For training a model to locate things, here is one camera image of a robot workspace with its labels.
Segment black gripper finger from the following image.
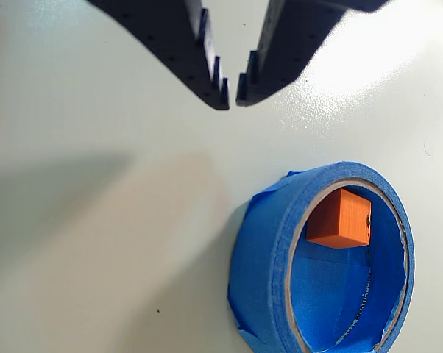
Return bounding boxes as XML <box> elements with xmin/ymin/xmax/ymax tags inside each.
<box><xmin>87</xmin><ymin>0</ymin><xmax>231</xmax><ymax>112</ymax></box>
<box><xmin>235</xmin><ymin>0</ymin><xmax>389</xmax><ymax>108</ymax></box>

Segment small orange cube block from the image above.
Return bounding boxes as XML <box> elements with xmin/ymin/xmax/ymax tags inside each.
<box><xmin>305</xmin><ymin>188</ymin><xmax>373</xmax><ymax>250</ymax></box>

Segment blue tape roll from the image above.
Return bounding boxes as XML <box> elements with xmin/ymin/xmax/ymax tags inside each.
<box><xmin>227</xmin><ymin>160</ymin><xmax>417</xmax><ymax>353</ymax></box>

